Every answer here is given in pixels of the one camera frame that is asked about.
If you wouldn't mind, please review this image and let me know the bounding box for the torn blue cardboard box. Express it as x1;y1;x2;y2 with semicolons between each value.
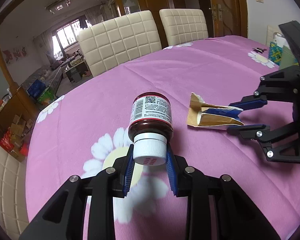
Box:
186;92;244;130

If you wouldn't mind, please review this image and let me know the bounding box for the dark brown medicine bottle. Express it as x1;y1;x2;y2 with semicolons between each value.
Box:
128;92;173;166

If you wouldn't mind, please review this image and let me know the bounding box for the beaded colourful tissue box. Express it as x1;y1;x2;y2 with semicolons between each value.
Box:
268;41;299;67

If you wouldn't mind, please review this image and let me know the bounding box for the small black hair clip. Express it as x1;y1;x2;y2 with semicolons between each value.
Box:
253;48;267;54

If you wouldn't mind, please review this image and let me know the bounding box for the cream chair left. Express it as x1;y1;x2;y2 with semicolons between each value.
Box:
0;146;29;239

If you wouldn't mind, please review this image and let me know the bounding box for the cream chair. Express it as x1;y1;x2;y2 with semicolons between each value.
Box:
159;9;209;46
0;146;29;239
77;10;162;77

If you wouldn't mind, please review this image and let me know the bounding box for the wooden door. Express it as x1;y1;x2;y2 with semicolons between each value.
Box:
210;0;248;38

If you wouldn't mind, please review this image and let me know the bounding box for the purple floral tablecloth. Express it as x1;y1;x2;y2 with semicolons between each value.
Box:
21;36;300;239

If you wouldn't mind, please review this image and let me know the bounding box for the red gift bag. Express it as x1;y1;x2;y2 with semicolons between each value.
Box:
0;129;14;153

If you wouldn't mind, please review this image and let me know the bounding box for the brown cardboard box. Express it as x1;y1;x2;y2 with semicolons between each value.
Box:
10;114;34;141

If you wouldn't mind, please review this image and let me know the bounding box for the cream chair right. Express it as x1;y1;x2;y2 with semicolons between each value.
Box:
159;9;209;46

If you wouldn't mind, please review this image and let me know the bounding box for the wooden cabinet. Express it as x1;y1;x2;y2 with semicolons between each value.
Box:
0;49;39;139

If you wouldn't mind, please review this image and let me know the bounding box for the green printed box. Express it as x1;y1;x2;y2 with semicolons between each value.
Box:
37;87;56;107

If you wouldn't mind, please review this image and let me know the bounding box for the blue storage crate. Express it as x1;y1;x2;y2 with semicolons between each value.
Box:
27;79;46;99

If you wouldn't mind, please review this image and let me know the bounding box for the grey sofa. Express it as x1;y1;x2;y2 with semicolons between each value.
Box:
22;65;68;94

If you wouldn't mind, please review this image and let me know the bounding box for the coffee table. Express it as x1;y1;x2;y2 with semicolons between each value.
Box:
64;57;91;83

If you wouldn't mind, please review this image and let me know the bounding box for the cream chair middle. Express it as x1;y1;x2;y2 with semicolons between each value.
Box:
77;10;162;77

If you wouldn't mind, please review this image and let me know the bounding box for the ceiling light fixture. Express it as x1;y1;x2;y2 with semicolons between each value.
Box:
45;0;71;15

